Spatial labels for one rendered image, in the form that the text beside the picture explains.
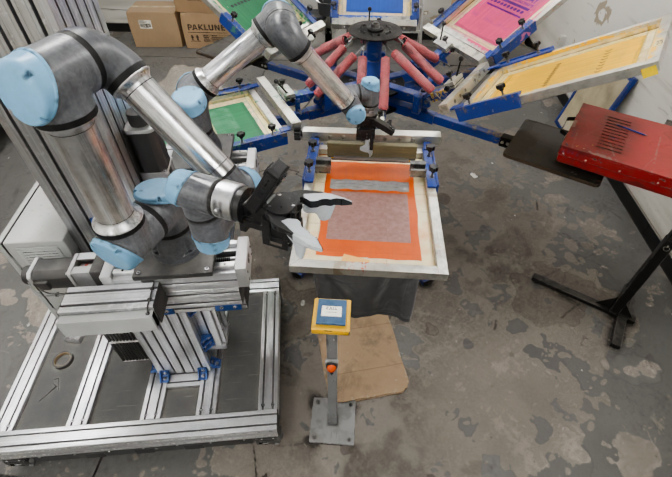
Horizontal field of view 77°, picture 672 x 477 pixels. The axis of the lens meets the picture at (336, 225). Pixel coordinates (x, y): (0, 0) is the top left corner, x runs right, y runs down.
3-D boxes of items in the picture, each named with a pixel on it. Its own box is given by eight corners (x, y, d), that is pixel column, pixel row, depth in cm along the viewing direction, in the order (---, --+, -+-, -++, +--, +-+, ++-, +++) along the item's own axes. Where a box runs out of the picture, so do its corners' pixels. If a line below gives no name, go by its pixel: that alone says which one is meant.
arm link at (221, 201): (230, 172, 83) (206, 193, 77) (251, 177, 82) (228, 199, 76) (234, 204, 87) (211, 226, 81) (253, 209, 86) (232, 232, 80)
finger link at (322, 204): (346, 213, 86) (301, 219, 84) (348, 189, 83) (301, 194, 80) (350, 223, 84) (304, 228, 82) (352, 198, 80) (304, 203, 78)
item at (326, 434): (354, 445, 205) (362, 344, 137) (308, 442, 206) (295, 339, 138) (355, 400, 220) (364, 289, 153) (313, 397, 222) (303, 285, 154)
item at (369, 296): (412, 323, 193) (426, 262, 163) (313, 317, 195) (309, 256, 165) (412, 317, 195) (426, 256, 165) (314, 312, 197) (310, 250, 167)
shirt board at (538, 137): (608, 157, 225) (615, 144, 219) (592, 199, 201) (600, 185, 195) (386, 89, 278) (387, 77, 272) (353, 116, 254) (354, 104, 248)
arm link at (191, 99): (178, 138, 150) (167, 103, 141) (179, 118, 160) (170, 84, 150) (212, 134, 152) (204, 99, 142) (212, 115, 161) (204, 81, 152)
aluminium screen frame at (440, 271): (447, 281, 156) (449, 274, 154) (289, 272, 159) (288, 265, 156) (428, 155, 212) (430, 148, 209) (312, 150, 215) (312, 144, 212)
